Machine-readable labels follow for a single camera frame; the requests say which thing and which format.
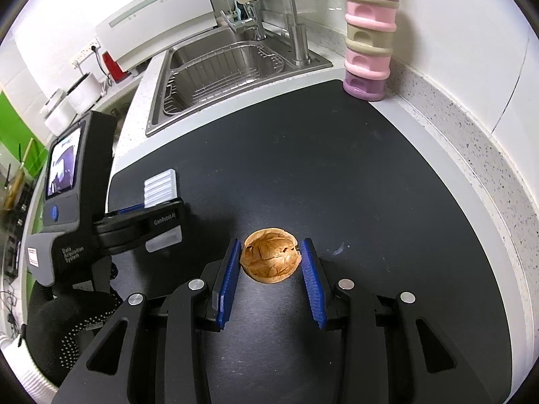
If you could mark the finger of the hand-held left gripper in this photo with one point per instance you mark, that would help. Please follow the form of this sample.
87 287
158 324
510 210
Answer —
128 209
139 229

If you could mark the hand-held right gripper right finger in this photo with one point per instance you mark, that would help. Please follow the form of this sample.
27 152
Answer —
312 284

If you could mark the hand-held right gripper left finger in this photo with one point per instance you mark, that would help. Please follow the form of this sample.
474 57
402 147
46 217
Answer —
229 275

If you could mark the white ridged plastic tray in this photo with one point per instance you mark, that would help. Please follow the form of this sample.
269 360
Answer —
162 187

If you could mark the brown walnut shell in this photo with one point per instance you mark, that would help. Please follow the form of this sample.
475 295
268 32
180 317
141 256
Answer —
270 259

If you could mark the person's left hand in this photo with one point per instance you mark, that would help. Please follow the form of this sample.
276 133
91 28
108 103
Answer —
71 324

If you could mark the white round jar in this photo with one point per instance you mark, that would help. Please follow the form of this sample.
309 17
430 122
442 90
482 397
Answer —
86 90
59 113

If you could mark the black counter mat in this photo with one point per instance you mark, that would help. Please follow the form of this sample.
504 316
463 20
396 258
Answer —
337 185

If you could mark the red box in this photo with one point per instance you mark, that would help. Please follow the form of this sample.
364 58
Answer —
114 67

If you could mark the white countertop appliance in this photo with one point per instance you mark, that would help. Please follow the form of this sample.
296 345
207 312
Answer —
156 21

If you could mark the stainless steel sink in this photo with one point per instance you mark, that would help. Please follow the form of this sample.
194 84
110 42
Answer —
236 71

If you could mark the small chrome faucet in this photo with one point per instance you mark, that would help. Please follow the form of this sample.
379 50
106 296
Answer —
236 19

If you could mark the tall chrome faucet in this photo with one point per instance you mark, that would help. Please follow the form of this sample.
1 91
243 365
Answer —
297 29

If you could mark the pink stacked baby container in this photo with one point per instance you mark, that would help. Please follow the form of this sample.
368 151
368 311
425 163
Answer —
368 38

